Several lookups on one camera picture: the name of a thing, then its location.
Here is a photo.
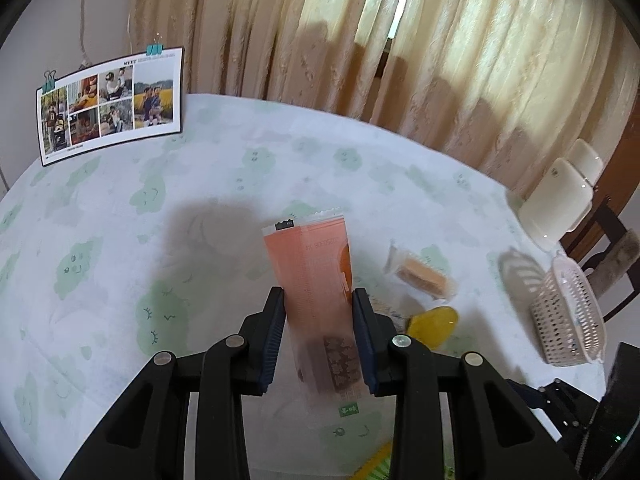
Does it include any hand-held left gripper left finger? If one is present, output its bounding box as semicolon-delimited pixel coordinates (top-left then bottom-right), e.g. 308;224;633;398
60;286;287;480

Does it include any orange translucent snack packet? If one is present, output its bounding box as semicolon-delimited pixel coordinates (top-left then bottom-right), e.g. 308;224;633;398
261;206;365;418

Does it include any green peanut packet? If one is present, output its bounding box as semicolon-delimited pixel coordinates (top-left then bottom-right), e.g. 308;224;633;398
350;441;456;480

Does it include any pale green printed tablecloth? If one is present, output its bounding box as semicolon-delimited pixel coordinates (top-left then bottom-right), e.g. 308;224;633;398
0;92;616;480

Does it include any photo collage card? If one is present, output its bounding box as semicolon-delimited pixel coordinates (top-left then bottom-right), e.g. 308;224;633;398
36;46;186;167

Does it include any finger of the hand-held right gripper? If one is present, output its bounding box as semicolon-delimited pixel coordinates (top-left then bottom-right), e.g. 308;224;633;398
505;377;601;441

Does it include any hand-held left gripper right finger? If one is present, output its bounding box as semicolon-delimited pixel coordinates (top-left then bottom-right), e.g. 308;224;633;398
351;287;583;480

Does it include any beige curtain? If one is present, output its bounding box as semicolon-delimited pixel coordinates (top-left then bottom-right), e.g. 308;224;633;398
127;0;640;201

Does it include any dark wooden chair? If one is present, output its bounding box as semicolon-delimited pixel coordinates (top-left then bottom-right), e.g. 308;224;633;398
560;195;640;321

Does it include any yellow jelly cup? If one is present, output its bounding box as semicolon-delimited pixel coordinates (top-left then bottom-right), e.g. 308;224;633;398
405;306;460;351

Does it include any clear brown cake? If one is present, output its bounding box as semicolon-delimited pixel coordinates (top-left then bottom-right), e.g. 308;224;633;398
384;242;458;301

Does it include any white thermos jug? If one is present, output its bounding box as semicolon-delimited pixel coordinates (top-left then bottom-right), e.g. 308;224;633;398
517;138;605;251

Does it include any white plastic basket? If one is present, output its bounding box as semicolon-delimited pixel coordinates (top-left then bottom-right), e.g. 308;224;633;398
530;251;607;367

